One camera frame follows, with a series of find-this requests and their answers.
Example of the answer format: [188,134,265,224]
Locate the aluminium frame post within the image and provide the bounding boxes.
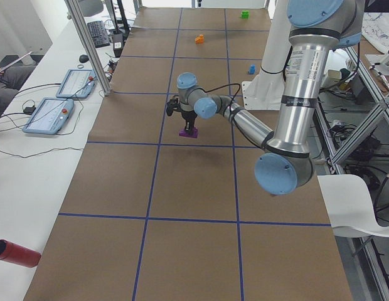
[65,0,110,96]

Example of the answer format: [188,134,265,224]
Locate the teach pendant near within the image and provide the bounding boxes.
[23,98,74,135]

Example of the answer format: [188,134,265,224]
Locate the small blue block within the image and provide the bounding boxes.
[248,65,256,75]

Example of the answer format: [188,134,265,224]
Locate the purple trapezoid block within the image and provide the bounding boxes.
[178,127,198,139]

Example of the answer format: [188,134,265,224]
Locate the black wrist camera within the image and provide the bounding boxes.
[166,95,181,117]

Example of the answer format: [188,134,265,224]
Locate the seated person grey trousers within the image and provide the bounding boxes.
[0,62,36,116]

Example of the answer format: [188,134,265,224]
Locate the black keyboard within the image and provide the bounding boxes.
[87,21,110,48]

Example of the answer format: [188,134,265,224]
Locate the orange trapezoid block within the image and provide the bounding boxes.
[194,34,205,44]

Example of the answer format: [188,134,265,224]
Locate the teach pendant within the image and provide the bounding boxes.
[56,69,96,98]
[23,98,74,135]

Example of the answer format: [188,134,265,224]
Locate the teach pendant far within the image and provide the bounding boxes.
[56,69,96,98]

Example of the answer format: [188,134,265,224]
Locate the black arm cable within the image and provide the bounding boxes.
[204,83,242,109]

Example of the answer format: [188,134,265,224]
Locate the green block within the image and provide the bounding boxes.
[240,10,250,19]

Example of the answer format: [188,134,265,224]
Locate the red cylinder tube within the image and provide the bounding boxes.
[0,240,41,268]

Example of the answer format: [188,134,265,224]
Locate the aluminium frame truss right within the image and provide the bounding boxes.
[314,41,389,300]

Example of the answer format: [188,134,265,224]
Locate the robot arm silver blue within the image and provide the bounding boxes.
[167,1,365,195]

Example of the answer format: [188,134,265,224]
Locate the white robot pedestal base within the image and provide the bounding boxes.
[242,0,291,110]

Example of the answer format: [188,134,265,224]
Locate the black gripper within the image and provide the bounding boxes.
[181,110,197,134]

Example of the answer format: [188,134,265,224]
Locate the black power adapter box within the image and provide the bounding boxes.
[112,32,124,58]

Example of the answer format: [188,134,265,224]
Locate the black computer mouse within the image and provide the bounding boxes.
[78,55,89,63]

